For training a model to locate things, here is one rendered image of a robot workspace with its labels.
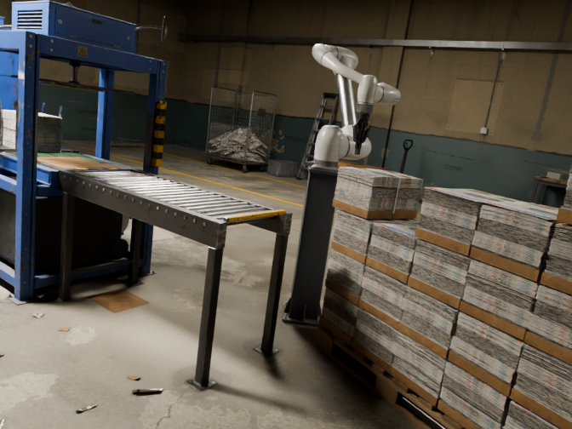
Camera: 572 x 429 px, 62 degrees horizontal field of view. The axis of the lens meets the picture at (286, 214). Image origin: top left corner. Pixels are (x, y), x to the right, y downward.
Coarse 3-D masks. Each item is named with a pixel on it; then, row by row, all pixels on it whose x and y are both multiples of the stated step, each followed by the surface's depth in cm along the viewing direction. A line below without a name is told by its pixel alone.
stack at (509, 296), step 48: (336, 240) 264; (384, 240) 235; (384, 288) 233; (480, 288) 190; (528, 288) 174; (336, 336) 265; (384, 336) 235; (432, 336) 209; (480, 336) 190; (384, 384) 234; (432, 384) 210; (480, 384) 190
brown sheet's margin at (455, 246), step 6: (420, 234) 214; (426, 234) 212; (432, 234) 209; (426, 240) 212; (432, 240) 209; (438, 240) 206; (444, 240) 204; (450, 240) 201; (444, 246) 204; (450, 246) 201; (456, 246) 199; (462, 246) 196; (468, 246) 194; (462, 252) 197; (468, 252) 194
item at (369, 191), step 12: (348, 168) 259; (348, 180) 256; (360, 180) 247; (372, 180) 240; (384, 180) 243; (336, 192) 264; (348, 192) 256; (360, 192) 248; (372, 192) 241; (384, 192) 246; (360, 204) 249; (372, 204) 245; (384, 204) 249
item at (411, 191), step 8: (400, 176) 255; (408, 176) 260; (408, 184) 254; (416, 184) 258; (408, 192) 256; (416, 192) 260; (400, 200) 255; (408, 200) 258; (416, 200) 262; (400, 208) 256; (408, 208) 260; (416, 208) 264
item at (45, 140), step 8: (8, 112) 342; (8, 120) 344; (40, 120) 341; (48, 120) 345; (56, 120) 350; (8, 128) 345; (40, 128) 342; (48, 128) 347; (56, 128) 351; (8, 136) 347; (40, 136) 344; (48, 136) 348; (56, 136) 353; (8, 144) 347; (40, 144) 345; (48, 144) 349; (56, 144) 354
